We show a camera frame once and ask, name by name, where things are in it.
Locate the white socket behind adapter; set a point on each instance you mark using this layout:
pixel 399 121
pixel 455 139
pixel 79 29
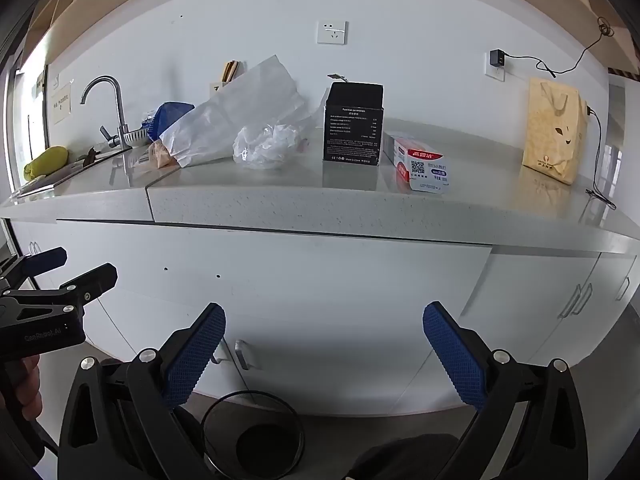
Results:
pixel 496 74

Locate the black cardboard box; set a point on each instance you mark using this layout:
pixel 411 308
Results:
pixel 352 130

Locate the small white wall notice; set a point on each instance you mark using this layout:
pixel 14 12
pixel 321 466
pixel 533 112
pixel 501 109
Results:
pixel 39 87

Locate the person's left hand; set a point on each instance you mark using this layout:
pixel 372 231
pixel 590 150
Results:
pixel 31 385

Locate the large white plastic bag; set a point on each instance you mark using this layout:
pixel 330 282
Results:
pixel 225 110

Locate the steel sink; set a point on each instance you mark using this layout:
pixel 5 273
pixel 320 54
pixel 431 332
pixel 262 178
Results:
pixel 75 170

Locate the black power adapter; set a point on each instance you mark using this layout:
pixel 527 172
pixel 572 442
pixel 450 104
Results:
pixel 498 57

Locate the blue plastic bag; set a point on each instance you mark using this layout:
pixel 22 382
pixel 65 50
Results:
pixel 172 115

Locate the orange snack packet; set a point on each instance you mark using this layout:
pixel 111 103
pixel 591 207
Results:
pixel 162 155

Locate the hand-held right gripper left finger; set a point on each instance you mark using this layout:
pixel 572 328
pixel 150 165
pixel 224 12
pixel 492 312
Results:
pixel 195 360

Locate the red and white box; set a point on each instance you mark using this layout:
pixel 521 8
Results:
pixel 422 170

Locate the dark brown sink object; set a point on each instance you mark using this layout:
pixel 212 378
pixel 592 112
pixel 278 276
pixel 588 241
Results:
pixel 92 156

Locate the striped white bowl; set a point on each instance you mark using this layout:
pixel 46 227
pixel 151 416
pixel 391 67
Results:
pixel 136 136

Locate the clear plastic bag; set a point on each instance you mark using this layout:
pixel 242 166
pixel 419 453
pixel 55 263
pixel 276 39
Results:
pixel 265 145

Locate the chrome sink faucet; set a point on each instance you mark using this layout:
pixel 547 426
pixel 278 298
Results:
pixel 120 110

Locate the yellow cloth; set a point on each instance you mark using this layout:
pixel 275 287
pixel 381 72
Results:
pixel 46 162

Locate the white wall socket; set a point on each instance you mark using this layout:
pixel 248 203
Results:
pixel 332 33

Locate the bundle of wooden sticks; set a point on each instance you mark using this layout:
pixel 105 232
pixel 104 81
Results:
pixel 232 71

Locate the black mesh trash can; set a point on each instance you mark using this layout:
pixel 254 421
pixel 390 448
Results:
pixel 270 447

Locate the large white wall notice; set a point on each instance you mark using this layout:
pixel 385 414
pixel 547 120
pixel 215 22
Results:
pixel 61 102

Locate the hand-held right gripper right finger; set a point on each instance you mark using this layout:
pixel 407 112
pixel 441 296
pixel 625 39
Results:
pixel 455 355

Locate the yellow paper bag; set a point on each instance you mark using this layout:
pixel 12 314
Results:
pixel 552 130

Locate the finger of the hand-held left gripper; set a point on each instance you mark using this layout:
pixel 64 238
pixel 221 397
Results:
pixel 95 280
pixel 47 259

